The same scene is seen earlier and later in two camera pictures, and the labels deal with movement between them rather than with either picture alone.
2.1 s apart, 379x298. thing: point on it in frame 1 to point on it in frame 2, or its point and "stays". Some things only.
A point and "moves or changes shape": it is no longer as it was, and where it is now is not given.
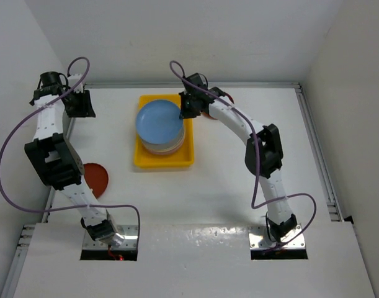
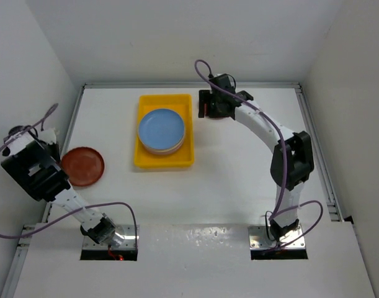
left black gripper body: [74, 100] to [53, 150]
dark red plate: [96, 178] moves or changes shape
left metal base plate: [129, 232] stays
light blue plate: [158, 122] moves or changes shape
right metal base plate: [258, 238] stays
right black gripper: [185, 112] to [206, 97]
